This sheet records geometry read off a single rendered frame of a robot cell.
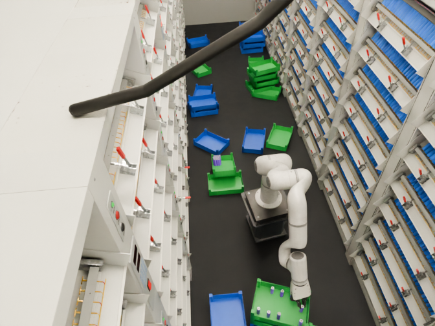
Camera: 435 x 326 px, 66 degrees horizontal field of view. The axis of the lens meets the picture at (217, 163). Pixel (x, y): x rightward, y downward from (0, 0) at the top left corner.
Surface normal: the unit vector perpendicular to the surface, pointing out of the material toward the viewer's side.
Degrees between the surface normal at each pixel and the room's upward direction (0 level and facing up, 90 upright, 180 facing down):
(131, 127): 22
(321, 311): 0
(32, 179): 0
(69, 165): 0
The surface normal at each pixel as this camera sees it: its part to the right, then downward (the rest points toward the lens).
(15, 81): -0.04, -0.70
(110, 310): 0.34, -0.68
